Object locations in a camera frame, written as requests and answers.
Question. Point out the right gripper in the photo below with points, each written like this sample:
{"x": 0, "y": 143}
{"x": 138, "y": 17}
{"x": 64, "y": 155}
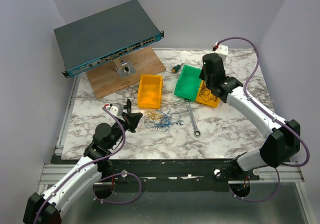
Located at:
{"x": 202, "y": 74}

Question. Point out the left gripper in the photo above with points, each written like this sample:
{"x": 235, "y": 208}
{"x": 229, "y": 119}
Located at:
{"x": 133, "y": 120}

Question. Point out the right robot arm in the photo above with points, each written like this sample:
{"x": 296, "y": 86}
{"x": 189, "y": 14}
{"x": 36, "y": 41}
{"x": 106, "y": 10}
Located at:
{"x": 281, "y": 136}

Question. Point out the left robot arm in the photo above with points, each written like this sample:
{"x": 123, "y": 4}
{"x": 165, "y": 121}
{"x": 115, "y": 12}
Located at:
{"x": 94, "y": 166}

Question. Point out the black T-shaped socket tool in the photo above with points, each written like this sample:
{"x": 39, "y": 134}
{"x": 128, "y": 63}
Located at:
{"x": 128, "y": 106}

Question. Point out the right yellow plastic bin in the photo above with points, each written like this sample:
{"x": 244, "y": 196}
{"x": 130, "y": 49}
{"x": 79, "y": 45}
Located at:
{"x": 204, "y": 96}

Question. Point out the yellow plastic bin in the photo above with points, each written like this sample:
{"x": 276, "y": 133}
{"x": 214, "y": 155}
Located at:
{"x": 204, "y": 96}
{"x": 150, "y": 91}

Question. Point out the left yellow plastic bin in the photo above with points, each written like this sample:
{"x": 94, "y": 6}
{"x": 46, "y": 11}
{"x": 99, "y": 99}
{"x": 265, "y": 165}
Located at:
{"x": 150, "y": 91}

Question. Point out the green plastic bin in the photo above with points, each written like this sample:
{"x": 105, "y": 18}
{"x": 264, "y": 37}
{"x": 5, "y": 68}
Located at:
{"x": 188, "y": 83}

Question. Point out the small open-end wrench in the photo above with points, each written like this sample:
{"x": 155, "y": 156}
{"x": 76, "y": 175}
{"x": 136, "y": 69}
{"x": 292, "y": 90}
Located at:
{"x": 180, "y": 122}

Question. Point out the plywood board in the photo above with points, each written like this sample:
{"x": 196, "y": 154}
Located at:
{"x": 105, "y": 80}

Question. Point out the ratcheting combination wrench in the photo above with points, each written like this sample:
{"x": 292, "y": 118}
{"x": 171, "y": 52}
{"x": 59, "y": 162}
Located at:
{"x": 197, "y": 132}

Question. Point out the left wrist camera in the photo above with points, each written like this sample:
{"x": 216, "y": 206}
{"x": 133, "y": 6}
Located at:
{"x": 116, "y": 109}

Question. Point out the metal bracket stand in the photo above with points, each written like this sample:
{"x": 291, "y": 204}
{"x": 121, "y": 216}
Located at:
{"x": 124, "y": 68}

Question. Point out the grey network switch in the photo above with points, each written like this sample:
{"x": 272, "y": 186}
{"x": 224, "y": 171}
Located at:
{"x": 105, "y": 36}

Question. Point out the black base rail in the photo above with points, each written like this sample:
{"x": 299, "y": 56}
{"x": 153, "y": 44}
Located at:
{"x": 173, "y": 175}

